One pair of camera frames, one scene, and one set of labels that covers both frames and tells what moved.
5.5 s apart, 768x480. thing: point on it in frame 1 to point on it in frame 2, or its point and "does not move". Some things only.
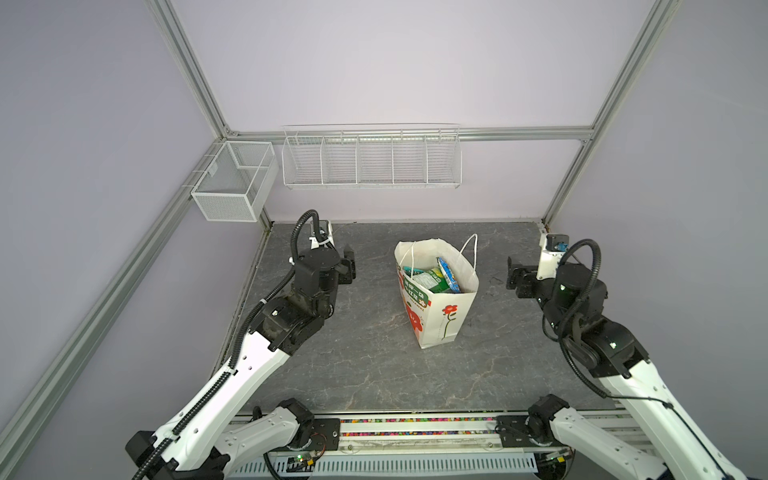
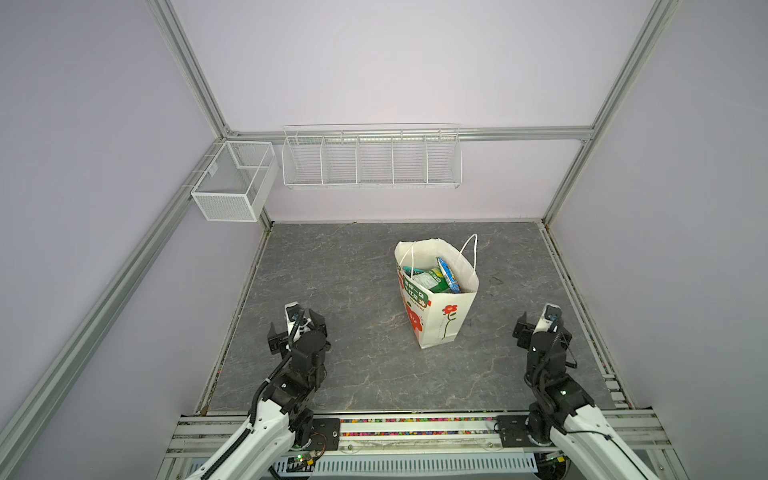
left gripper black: (348, 268) to (277, 342)
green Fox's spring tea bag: (433, 280) does not move
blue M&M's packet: (449, 276) does not move
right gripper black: (520, 274) to (524, 332)
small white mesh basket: (239, 184) does not move
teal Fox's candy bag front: (408, 271) does not move
